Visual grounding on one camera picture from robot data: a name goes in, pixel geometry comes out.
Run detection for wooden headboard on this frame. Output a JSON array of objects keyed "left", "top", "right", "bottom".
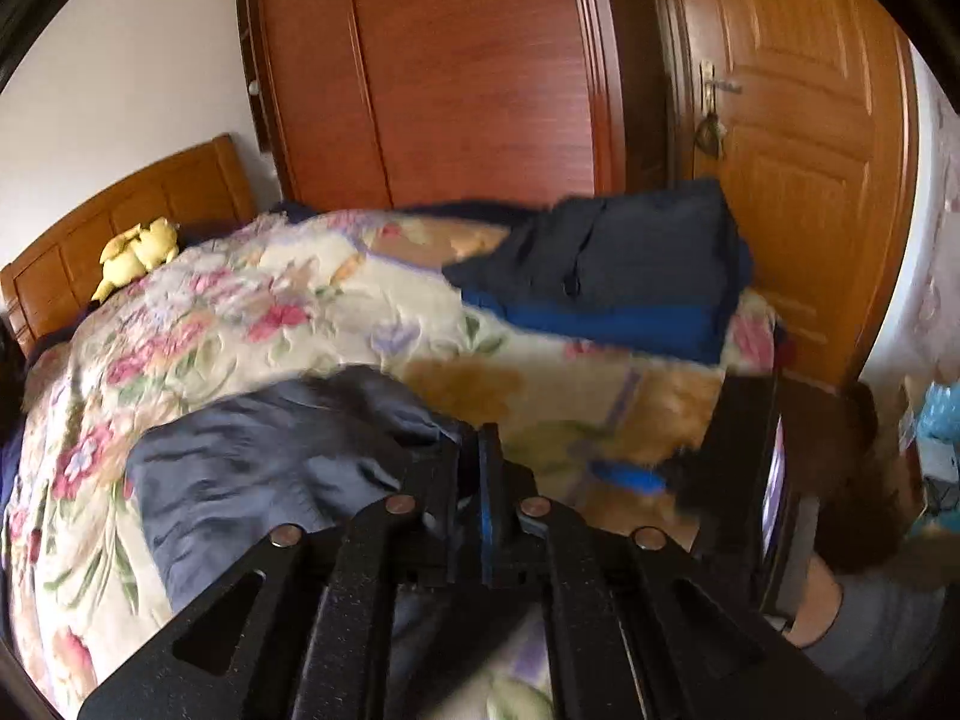
[{"left": 2, "top": 135, "right": 257, "bottom": 353}]

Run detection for wooden louvered wardrobe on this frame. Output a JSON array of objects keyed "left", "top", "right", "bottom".
[{"left": 238, "top": 0, "right": 669, "bottom": 210}]

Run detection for wooden room door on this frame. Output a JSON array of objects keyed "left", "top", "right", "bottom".
[{"left": 661, "top": 0, "right": 918, "bottom": 390}]

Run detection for floral bed blanket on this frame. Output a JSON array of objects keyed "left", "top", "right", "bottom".
[{"left": 2, "top": 211, "right": 776, "bottom": 717}]

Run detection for folded dark and blue clothes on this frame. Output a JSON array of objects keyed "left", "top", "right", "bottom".
[{"left": 443, "top": 177, "right": 752, "bottom": 366}]

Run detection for metal door handle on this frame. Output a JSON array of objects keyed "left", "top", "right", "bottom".
[{"left": 693, "top": 60, "right": 742, "bottom": 160}]

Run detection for yellow plush toy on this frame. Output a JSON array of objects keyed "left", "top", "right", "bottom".
[{"left": 91, "top": 216, "right": 179, "bottom": 304}]

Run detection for person's right forearm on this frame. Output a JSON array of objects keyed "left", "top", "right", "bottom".
[{"left": 786, "top": 557, "right": 958, "bottom": 718}]

